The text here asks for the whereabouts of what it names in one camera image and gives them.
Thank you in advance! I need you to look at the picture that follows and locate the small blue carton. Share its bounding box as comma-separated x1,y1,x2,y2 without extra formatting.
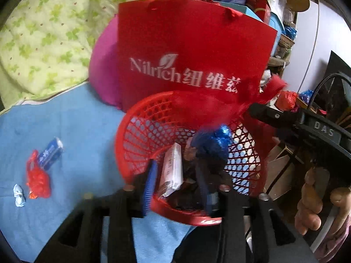
37,137,64,170

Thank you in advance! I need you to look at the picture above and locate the light blue paper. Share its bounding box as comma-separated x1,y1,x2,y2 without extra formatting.
13,183,26,207

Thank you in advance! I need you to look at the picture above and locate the pink pillow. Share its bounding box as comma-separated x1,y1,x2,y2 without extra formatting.
88,15,127,110

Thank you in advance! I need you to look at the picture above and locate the brown cardboard box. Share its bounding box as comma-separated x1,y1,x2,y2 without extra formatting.
265,142,299,200

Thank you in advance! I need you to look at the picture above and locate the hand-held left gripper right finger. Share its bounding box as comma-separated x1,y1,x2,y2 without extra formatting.
196,159,299,263

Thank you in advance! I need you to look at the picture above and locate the person's right hand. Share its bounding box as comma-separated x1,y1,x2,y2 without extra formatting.
295,167,351,235

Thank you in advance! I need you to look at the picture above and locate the blue plastic bin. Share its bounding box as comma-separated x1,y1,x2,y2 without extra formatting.
270,16,286,47

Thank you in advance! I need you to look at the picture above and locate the tied red plastic bag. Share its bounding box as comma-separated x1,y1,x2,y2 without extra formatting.
276,91,298,111

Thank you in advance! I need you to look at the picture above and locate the green floral quilt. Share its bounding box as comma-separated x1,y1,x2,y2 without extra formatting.
0,0,202,107

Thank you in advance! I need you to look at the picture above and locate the red paper gift bag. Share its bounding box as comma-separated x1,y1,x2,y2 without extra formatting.
117,0,278,113

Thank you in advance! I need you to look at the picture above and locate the red mesh plastic basket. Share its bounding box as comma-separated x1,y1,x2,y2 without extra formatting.
115,90,270,226

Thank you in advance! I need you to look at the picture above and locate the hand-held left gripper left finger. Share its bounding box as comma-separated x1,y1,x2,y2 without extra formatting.
34,160,159,263

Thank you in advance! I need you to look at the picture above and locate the shiny blue plastic bag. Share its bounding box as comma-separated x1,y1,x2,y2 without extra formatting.
285,25,298,40

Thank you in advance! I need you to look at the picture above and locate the red gift box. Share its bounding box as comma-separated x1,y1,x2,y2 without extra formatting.
245,0,272,24

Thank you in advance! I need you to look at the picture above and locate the light blue cardboard box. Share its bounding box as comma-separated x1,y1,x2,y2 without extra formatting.
219,1,264,22

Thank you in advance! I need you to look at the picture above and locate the wicker basket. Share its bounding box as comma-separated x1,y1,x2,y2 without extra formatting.
276,34,295,58

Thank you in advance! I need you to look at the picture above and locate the orange and white medicine box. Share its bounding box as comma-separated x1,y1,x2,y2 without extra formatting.
161,143,184,198

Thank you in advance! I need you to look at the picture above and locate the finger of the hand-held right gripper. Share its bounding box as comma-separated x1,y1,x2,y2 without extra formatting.
248,103,303,129

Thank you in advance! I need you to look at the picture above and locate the black plastic bag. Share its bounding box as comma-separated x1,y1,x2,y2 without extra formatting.
175,142,220,210

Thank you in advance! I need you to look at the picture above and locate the blue towel blanket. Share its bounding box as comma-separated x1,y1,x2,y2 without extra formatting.
0,84,198,263

